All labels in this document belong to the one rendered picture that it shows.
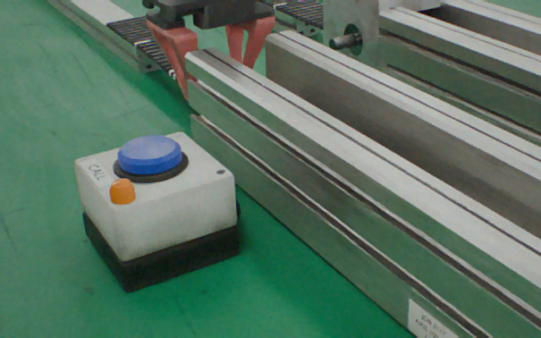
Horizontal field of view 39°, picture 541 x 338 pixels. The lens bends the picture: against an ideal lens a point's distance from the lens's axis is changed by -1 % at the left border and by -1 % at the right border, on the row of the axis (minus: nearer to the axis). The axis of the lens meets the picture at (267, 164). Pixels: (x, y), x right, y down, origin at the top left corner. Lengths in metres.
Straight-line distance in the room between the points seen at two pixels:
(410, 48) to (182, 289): 0.31
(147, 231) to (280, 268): 0.09
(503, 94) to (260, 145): 0.19
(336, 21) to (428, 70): 0.14
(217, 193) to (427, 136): 0.14
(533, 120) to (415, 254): 0.21
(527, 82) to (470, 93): 0.06
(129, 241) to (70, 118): 0.29
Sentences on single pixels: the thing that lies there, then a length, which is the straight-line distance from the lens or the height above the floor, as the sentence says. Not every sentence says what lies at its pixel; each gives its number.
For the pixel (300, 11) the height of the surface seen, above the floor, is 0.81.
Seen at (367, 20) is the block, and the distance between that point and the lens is 0.72.
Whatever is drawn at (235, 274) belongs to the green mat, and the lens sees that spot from 0.48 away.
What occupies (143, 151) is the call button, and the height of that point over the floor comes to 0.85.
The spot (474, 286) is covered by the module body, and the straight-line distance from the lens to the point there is 0.38.
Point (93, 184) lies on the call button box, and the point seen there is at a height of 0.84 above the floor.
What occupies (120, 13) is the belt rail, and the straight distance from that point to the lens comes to 0.94.
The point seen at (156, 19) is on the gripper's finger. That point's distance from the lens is 0.67.
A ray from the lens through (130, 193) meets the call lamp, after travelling 0.45.
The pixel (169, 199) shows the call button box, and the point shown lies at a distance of 0.46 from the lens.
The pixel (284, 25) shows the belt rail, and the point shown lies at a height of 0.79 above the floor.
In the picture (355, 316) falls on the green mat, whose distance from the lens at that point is 0.45.
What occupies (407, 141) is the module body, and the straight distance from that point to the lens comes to 0.51.
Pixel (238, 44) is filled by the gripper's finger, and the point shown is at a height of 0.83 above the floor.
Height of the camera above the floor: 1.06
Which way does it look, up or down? 27 degrees down
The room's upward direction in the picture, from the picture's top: 3 degrees counter-clockwise
